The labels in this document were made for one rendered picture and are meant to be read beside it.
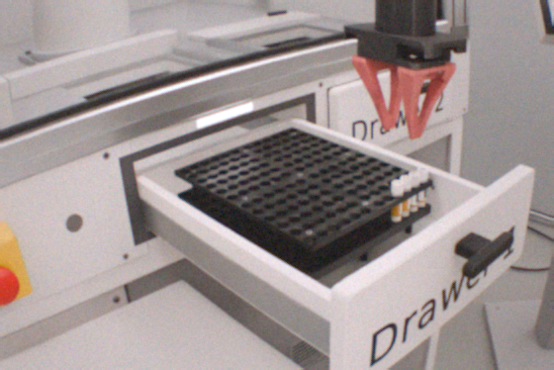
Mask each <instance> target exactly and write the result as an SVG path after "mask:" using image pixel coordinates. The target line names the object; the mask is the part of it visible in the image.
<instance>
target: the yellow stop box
mask: <svg viewBox="0 0 554 370"><path fill-rule="evenodd" d="M0 267H7V268H9V269H11V270H12V271H13V272H14V273H15V275H16V277H17V278H18V280H19V283H20V288H19V290H20V291H19V293H18V296H17V297H16V299H15V300H14V301H17V300H19V299H22V298H24V297H25V296H29V295H30V294H31V293H33V292H32V285H31V283H30V280H29V277H28V274H27V270H26V266H25V262H24V260H23V257H22V253H21V250H20V248H19V245H18V242H17V237H16V236H14V234H13V232H12V231H11V230H10V227H9V226H8V225H7V224H6V222H1V223H0ZM14 301H13V302H14Z"/></svg>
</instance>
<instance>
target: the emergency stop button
mask: <svg viewBox="0 0 554 370"><path fill-rule="evenodd" d="M19 288H20V283H19V280H18V278H17V277H16V275H15V273H14V272H13V271H12V270H11V269H9V268H7V267H0V306H6V305H8V304H11V303H12V302H13V301H14V300H15V299H16V297H17V296H18V293H19V291H20V290H19Z"/></svg>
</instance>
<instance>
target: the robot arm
mask: <svg viewBox="0 0 554 370"><path fill-rule="evenodd" d="M436 5H437V2H436V0H375V17H374V19H375V23H362V24H357V25H353V24H351V25H344V26H343V33H344V39H345V40H346V41H347V40H357V54H355V55H353V56H352V59H351V62H352V64H353V66H354V68H356V70H357V72H358V74H359V76H360V78H361V80H362V82H363V84H364V86H365V88H366V90H367V92H368V94H369V96H370V98H371V100H372V102H373V105H374V107H375V110H376V113H377V114H378V116H379V118H380V121H381V124H382V127H383V129H384V130H385V131H387V130H390V129H392V128H393V127H394V126H395V124H396V121H397V118H398V116H399V113H400V110H401V109H400V106H401V102H402V98H403V104H404V111H405V117H406V119H407V125H408V130H409V135H410V139H412V140H414V139H418V138H420V137H421V135H422V133H423V131H424V127H425V125H426V123H427V121H428V120H429V118H430V116H431V115H430V114H431V112H432V109H433V107H434V106H435V103H436V101H438V99H439V98H440V96H441V93H442V92H443V90H444V89H445V87H446V86H447V84H448V83H449V80H450V79H451V78H452V76H453V73H454V72H455V71H456V68H457V67H456V63H454V62H451V59H452V57H451V52H452V51H453V52H454V53H459V54H462V53H465V52H466V51H467V38H463V37H457V36H455V35H451V34H444V33H441V32H438V31H436V30H435V29H436V13H437V11H436ZM411 55H412V56H417V57H414V58H411ZM385 69H388V70H389V69H390V96H391V98H390V103H389V108H388V109H387V105H386V101H385V98H384V94H383V90H382V87H381V85H380V84H379V80H378V76H377V74H378V72H379V71H381V70H385ZM428 79H430V81H429V84H428V89H427V91H426V94H425V96H424V99H423V100H424V102H423V104H422V107H421V109H420V111H419V113H418V112H417V107H418V102H419V97H420V93H419V92H420V87H421V85H423V83H424V80H428ZM418 115H419V116H418Z"/></svg>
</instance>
